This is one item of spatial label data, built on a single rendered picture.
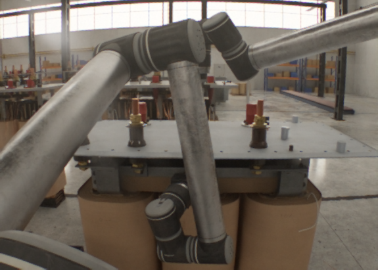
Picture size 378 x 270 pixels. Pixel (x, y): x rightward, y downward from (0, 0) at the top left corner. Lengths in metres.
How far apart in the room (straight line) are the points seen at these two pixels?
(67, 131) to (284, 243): 1.20
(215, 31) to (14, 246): 0.92
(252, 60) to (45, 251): 0.95
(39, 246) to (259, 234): 1.30
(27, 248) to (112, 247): 1.29
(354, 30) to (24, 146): 0.93
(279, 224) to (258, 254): 0.21
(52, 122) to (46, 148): 0.07
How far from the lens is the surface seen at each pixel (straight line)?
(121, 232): 1.49
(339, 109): 10.87
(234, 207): 1.43
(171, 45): 0.86
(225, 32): 1.05
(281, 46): 1.03
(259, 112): 1.25
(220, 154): 1.15
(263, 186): 1.49
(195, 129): 0.88
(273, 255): 1.56
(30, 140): 0.61
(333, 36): 0.98
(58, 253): 0.28
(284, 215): 1.44
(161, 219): 0.98
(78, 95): 0.72
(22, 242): 0.29
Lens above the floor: 1.70
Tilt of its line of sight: 12 degrees down
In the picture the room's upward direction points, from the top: straight up
